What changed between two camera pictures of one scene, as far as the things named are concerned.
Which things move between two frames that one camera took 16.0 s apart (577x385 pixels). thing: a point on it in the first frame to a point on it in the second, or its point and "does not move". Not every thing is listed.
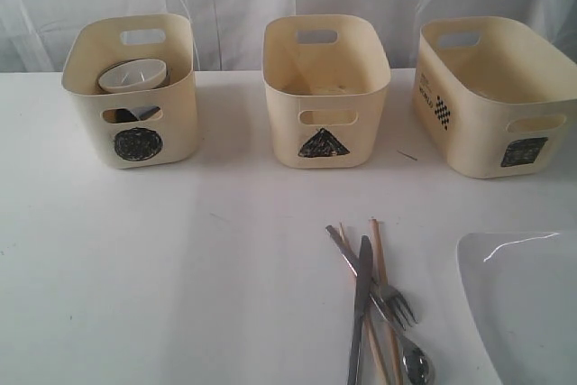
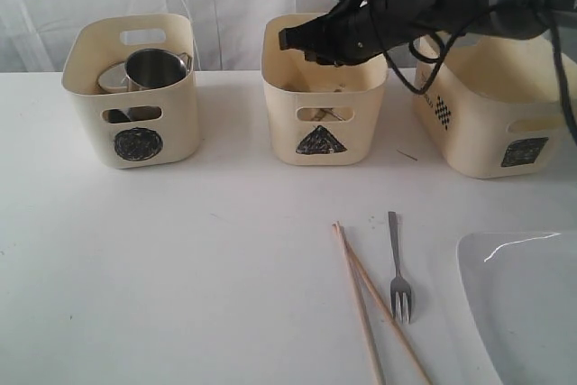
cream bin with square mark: [497, 97] does not move
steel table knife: [366, 268] to [333, 112]
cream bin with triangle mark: [325, 77] does not move
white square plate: [522, 290] does not move
